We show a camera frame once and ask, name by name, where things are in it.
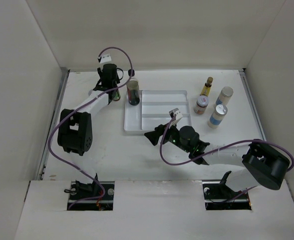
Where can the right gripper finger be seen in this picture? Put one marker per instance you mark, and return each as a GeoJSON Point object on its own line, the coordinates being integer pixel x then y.
{"type": "Point", "coordinates": [159, 130]}
{"type": "Point", "coordinates": [153, 137]}

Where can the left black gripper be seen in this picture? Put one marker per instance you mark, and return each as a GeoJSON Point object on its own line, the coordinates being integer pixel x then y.
{"type": "Point", "coordinates": [100, 73]}

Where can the yellow cap chili sauce bottle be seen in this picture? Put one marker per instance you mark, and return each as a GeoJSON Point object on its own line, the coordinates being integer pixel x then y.
{"type": "Point", "coordinates": [116, 96]}

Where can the black cap soy sauce bottle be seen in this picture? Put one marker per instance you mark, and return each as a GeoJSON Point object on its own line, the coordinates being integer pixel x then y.
{"type": "Point", "coordinates": [133, 89]}

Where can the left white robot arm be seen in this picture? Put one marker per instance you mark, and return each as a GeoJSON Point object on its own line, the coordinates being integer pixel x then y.
{"type": "Point", "coordinates": [75, 135]}

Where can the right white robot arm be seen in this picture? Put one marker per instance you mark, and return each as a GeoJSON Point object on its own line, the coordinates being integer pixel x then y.
{"type": "Point", "coordinates": [262, 163]}

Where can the white divided plastic tray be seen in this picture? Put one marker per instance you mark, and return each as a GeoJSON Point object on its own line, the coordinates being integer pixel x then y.
{"type": "Point", "coordinates": [153, 110]}

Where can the white lid brown sauce jar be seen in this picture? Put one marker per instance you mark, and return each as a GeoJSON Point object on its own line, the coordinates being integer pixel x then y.
{"type": "Point", "coordinates": [201, 104]}

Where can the small yellow oil bottle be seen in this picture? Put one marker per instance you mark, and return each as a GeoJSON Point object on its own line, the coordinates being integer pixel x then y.
{"type": "Point", "coordinates": [207, 87]}

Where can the white flip cap shaker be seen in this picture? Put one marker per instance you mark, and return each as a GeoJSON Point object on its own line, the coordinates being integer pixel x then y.
{"type": "Point", "coordinates": [220, 111]}

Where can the grey cap white shaker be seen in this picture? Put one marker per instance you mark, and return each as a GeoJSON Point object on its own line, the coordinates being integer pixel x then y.
{"type": "Point", "coordinates": [224, 96]}

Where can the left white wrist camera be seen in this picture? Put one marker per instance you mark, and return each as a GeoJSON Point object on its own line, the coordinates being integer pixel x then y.
{"type": "Point", "coordinates": [104, 59]}

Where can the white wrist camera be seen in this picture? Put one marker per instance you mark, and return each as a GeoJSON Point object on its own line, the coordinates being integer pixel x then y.
{"type": "Point", "coordinates": [176, 116]}
{"type": "Point", "coordinates": [104, 59]}

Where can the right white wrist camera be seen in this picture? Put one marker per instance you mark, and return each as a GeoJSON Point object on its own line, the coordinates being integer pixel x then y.
{"type": "Point", "coordinates": [176, 116]}

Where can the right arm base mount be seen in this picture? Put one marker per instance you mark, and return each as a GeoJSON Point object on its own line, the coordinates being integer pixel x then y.
{"type": "Point", "coordinates": [219, 197]}

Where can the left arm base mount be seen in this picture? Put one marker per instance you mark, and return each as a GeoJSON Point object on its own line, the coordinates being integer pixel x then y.
{"type": "Point", "coordinates": [88, 197]}

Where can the left metal table rail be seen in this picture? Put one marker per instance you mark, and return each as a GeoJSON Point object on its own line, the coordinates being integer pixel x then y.
{"type": "Point", "coordinates": [44, 157]}

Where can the metal table rail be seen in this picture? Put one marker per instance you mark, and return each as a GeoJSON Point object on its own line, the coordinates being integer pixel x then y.
{"type": "Point", "coordinates": [44, 157]}
{"type": "Point", "coordinates": [252, 104]}

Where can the right metal table rail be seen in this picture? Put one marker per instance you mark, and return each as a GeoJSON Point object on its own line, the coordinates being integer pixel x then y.
{"type": "Point", "coordinates": [252, 104]}

